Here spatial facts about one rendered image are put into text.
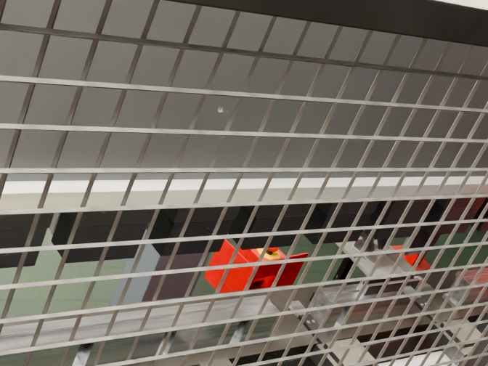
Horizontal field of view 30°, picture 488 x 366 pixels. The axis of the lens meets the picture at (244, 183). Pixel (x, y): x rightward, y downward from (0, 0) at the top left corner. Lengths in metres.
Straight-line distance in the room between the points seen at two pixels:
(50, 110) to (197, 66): 0.21
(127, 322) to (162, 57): 0.81
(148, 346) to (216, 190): 0.63
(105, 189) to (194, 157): 0.16
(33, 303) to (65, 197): 2.20
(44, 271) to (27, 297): 0.18
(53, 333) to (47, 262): 1.84
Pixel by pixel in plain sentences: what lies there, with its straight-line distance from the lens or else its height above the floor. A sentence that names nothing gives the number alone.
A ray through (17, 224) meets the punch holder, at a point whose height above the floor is 1.27.
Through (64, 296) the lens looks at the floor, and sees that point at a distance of 3.48.
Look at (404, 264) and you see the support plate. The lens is 2.47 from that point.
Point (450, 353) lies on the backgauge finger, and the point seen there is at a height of 1.00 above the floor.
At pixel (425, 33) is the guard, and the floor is 1.98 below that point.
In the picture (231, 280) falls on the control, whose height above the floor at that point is 0.72.
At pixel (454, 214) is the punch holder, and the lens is 2.29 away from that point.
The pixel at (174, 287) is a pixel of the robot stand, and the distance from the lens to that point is 3.05.
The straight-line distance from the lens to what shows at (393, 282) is 2.37.
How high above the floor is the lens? 2.11
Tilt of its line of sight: 27 degrees down
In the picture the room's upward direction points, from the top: 24 degrees clockwise
